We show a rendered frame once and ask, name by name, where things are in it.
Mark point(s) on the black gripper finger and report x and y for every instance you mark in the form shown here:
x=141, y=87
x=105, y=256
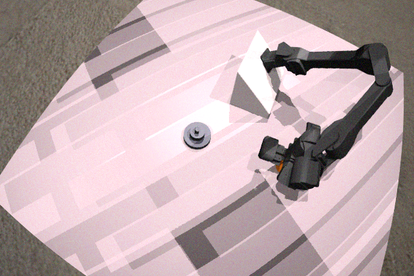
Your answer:
x=274, y=162

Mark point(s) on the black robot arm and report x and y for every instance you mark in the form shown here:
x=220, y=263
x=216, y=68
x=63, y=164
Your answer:
x=337, y=139

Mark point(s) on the orange knob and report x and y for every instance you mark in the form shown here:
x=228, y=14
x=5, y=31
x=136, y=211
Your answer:
x=278, y=168

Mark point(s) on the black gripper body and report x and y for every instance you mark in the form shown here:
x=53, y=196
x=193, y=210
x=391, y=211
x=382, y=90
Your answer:
x=269, y=150

